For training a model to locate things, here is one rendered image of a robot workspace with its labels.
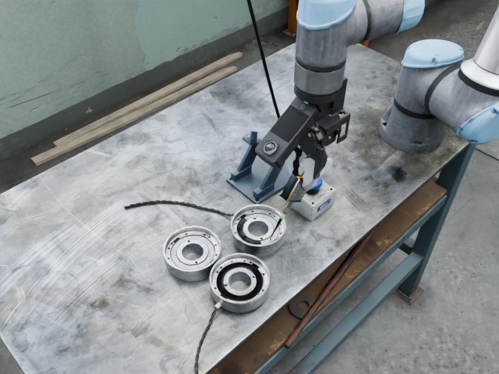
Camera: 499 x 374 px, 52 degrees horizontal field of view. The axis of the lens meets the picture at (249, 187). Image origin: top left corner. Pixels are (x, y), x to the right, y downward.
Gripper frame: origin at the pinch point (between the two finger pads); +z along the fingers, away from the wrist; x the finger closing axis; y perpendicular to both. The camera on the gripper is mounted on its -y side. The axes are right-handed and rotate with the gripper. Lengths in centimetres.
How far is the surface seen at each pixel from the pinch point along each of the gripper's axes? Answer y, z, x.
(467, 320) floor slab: 68, 93, -24
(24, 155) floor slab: -11, 93, 160
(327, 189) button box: 9.6, 8.7, 0.8
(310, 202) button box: 4.5, 8.7, 0.4
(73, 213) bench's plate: -30.6, 13.1, 32.9
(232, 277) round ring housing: -17.1, 11.4, -1.6
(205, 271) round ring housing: -20.5, 10.1, 1.9
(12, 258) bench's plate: -45, 13, 30
